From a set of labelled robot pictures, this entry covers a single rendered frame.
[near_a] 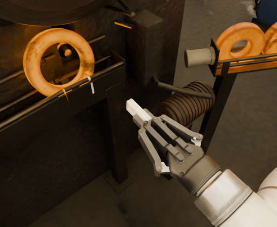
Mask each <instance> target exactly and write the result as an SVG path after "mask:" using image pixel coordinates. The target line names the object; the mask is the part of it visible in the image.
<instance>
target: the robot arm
mask: <svg viewBox="0 0 277 227"><path fill-rule="evenodd" d="M126 109H127V110H128V112H129V113H130V114H131V115H132V116H133V121H134V122H135V124H136V125H137V126H138V127H139V128H140V129H139V131H138V139H139V141H140V143H141V145H142V147H143V148H144V150H145V152H146V154H147V156H148V157H149V159H150V161H151V163H152V164H153V168H154V174H155V176H156V177H159V176H160V175H161V174H170V175H171V176H172V177H175V178H176V179H178V181H179V182H180V183H181V184H182V186H183V187H184V188H185V189H186V190H187V191H188V192H189V193H190V194H191V195H193V196H195V195H197V198H196V199H195V201H194V204H195V205H196V206H197V207H198V208H199V209H200V210H201V211H202V213H203V214H204V215H205V216H206V217H207V218H208V219H209V220H210V221H211V223H212V224H213V225H214V226H215V227H277V167H276V168H275V169H274V170H273V171H272V172H271V173H270V174H269V175H268V176H267V177H266V178H265V179H264V181H263V182H262V184H261V185H260V187H259V190H258V191H257V193H255V192H254V191H252V190H251V188H250V187H249V186H247V185H246V184H245V183H243V182H242V181H241V180H240V179H239V178H238V177H237V176H236V175H235V174H234V173H233V172H232V171H231V170H229V169H226V170H224V171H223V172H221V171H220V170H221V168H220V167H221V166H219V165H218V164H217V163H216V162H215V161H214V160H213V159H212V158H211V157H210V156H208V155H206V154H205V153H204V151H203V149H202V148H201V147H200V145H201V141H202V139H203V135H202V134H199V133H195V132H192V131H191V130H189V129H187V128H186V127H184V126H182V125H181V124H179V123H178V122H176V121H174V120H173V119H171V118H169V117H168V116H166V115H164V114H163V115H161V116H160V117H155V116H154V115H153V114H152V113H150V112H149V111H148V110H147V109H146V108H144V109H142V108H141V107H140V106H139V105H138V104H137V103H136V102H135V101H134V100H133V99H130V100H128V101H127V103H126ZM175 134H176V135H177V136H179V137H177V136H176V135H175ZM180 137H181V138H182V139H184V140H185V141H187V142H189V143H190V144H189V143H185V142H184V141H183V140H182V139H181V138H180ZM150 141H151V142H152V143H153V144H154V145H155V146H156V147H157V148H158V149H159V150H160V151H161V152H162V153H163V155H164V156H165V157H166V160H167V166H166V165H165V164H164V162H161V159H160V157H159V155H158V153H157V152H156V150H155V148H154V147H153V145H152V143H151V142H150Z"/></svg>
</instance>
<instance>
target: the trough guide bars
mask: <svg viewBox="0 0 277 227"><path fill-rule="evenodd" d="M245 46H246V45H242V46H235V47H232V48H231V51H232V50H241V49H244V48H245ZM275 56H277V53H270V54H261V55H254V56H247V57H240V58H233V59H224V60H218V63H217V64H223V65H218V66H217V69H220V68H221V69H222V71H221V76H227V75H228V70H229V67H236V66H243V65H250V64H259V63H266V62H273V61H277V57H276V58H269V59H261V58H268V57H275ZM252 59H260V60H253V61H246V62H239V63H232V64H231V62H238V61H245V60H252Z"/></svg>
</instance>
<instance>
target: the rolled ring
mask: <svg viewBox="0 0 277 227"><path fill-rule="evenodd" d="M61 42H63V43H68V44H70V45H72V46H73V47H74V48H75V49H76V51H77V53H78V55H79V58H80V68H79V71H78V73H77V75H76V77H75V78H74V79H73V80H72V81H70V82H68V83H66V84H63V85H54V84H51V83H48V82H47V81H46V80H45V79H44V77H43V75H42V73H41V70H40V61H41V57H42V55H43V53H44V52H45V50H46V49H47V48H48V47H50V46H51V45H53V44H56V43H61ZM23 68H24V72H25V75H26V77H27V79H28V81H29V82H30V83H31V85H32V86H33V87H34V88H35V89H37V90H38V91H39V92H40V93H42V94H43V95H45V96H48V97H49V96H51V95H52V94H54V93H56V92H58V91H60V90H63V89H64V88H66V87H68V86H70V85H72V84H74V83H76V82H78V81H80V80H83V79H85V78H86V77H89V76H91V75H93V73H94V68H95V60H94V55H93V51H92V49H91V47H90V45H89V44H88V42H87V41H86V40H85V39H84V38H83V37H82V36H81V35H79V34H78V33H76V32H74V31H71V30H67V29H63V28H50V29H47V30H44V31H42V32H40V33H38V34H37V35H35V36H34V37H33V38H32V39H31V41H30V42H29V44H28V45H27V47H26V50H25V52H24V56H23ZM63 91H64V90H63ZM70 91H71V90H70ZM68 92H69V91H68ZM66 93H67V92H66ZM66 93H65V92H64V94H66ZM62 95H63V94H62ZM62 95H60V96H62ZM60 96H59V97H60Z"/></svg>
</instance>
